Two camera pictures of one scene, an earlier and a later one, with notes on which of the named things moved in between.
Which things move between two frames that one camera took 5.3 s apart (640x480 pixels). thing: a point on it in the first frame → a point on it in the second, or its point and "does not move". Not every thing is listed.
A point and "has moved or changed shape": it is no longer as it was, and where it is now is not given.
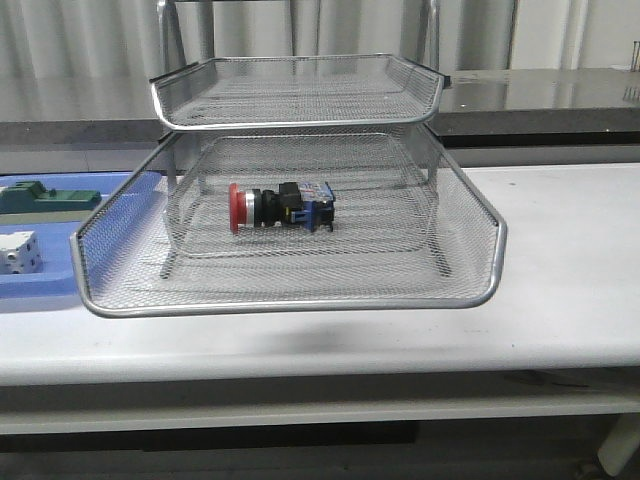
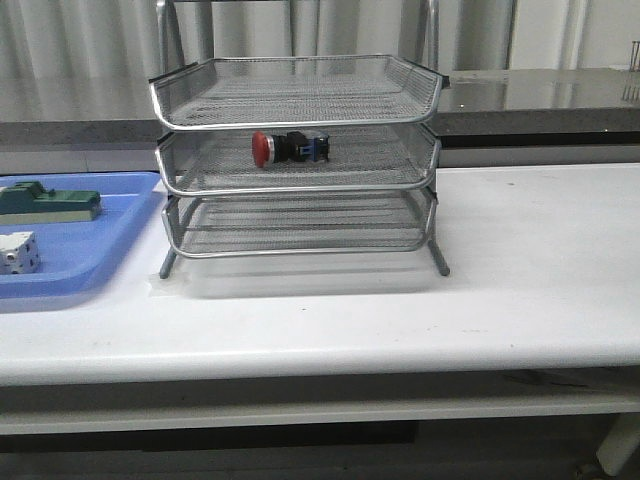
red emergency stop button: x=308 y=206 → x=294 y=146
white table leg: x=620 y=444 does not move
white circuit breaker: x=20 y=253 does not move
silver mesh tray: x=255 y=220 has moved or changed shape
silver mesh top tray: x=297 y=92 does not move
